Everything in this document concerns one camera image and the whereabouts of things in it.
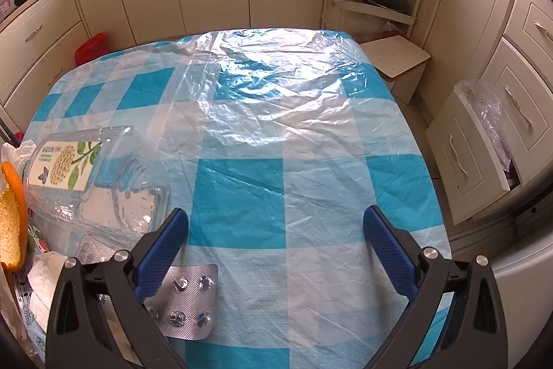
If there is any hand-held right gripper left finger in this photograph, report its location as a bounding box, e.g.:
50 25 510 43
45 207 191 369

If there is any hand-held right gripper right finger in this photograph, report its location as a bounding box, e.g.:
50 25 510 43
363 205 508 369

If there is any white tissue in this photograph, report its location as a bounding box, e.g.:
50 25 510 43
26 252 70 326

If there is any clear plastic bottle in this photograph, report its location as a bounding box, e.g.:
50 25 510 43
21 126 170 233

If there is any white pull-out bin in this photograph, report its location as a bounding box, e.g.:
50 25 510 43
425 79 523 220

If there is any orange peel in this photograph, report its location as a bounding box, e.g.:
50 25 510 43
0 162 29 270

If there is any blue checkered tablecloth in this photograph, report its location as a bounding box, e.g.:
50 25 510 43
21 27 452 369

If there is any printed plastic packet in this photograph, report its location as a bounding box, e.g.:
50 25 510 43
6 269 48 369

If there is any clear plastic bin liner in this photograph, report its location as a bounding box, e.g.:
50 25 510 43
460 80 515 171

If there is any white plastic bag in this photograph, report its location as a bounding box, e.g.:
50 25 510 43
0 140 39 175

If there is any clear plastic sheet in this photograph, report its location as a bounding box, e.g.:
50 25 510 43
149 28 418 162

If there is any red plastic basket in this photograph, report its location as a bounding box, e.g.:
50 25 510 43
75 33 106 66

